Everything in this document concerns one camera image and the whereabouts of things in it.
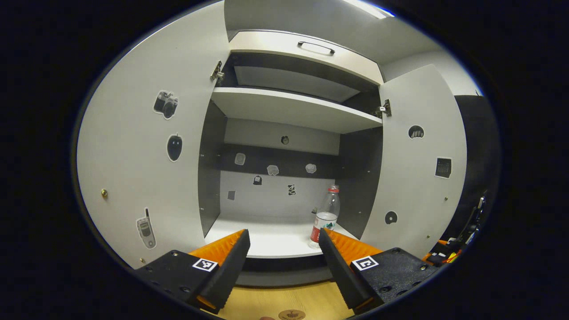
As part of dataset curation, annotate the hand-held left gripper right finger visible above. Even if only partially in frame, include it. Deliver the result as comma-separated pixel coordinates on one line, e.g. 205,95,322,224
318,228,441,314

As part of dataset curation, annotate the clear plastic water bottle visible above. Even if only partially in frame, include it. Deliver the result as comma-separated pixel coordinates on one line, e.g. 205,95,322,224
309,185,341,249

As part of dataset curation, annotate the white grey cabinet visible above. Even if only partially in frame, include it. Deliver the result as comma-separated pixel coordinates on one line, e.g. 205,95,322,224
198,30,385,287

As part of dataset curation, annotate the black drawer handle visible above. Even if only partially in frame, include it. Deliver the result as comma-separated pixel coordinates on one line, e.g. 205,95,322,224
297,41,336,56

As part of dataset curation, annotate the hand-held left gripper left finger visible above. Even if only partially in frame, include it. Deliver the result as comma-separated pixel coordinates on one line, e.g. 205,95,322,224
135,229,251,314

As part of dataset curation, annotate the white cabinet door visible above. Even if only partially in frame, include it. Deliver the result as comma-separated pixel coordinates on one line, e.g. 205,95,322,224
359,64,468,258
76,0,232,269

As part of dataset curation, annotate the white cabinet drawer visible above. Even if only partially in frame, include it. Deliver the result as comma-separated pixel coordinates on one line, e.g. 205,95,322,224
229,30,385,86

